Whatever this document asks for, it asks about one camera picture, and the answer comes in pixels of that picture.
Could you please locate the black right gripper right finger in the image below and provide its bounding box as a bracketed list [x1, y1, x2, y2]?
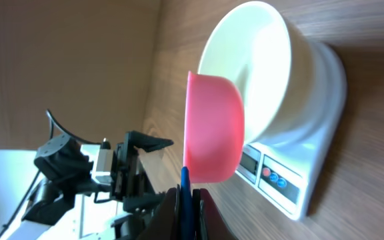
[192, 188, 235, 240]

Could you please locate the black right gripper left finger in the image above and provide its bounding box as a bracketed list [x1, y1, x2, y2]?
[143, 187, 179, 240]

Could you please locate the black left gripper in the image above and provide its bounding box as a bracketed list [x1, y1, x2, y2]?
[111, 131, 174, 239]

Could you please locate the pink scoop blue handle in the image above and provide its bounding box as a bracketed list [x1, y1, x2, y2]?
[179, 72, 244, 239]

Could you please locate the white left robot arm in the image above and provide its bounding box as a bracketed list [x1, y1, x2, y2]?
[20, 131, 173, 239]

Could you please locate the white digital kitchen scale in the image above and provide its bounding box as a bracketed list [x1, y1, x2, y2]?
[236, 42, 347, 221]

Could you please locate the white bowl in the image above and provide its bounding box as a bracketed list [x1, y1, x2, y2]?
[198, 1, 315, 143]

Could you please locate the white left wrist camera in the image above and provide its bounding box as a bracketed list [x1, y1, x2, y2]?
[81, 139, 114, 185]

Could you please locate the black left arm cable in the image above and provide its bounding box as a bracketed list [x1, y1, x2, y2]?
[0, 109, 103, 240]

